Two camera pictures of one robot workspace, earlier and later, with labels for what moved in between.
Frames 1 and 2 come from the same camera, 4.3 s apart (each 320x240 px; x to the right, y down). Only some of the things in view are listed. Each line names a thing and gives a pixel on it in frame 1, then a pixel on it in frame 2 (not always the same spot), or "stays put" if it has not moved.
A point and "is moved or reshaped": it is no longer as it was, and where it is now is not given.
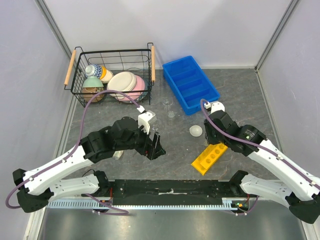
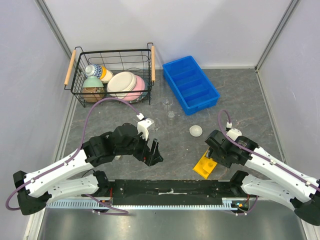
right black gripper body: [212, 138] → [218, 156]
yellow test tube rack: [208, 157] is moved or reshaped
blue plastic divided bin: [189, 84] stays put
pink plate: [138, 91] stays put
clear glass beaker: [157, 125] stays put
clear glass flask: [167, 106] stays put
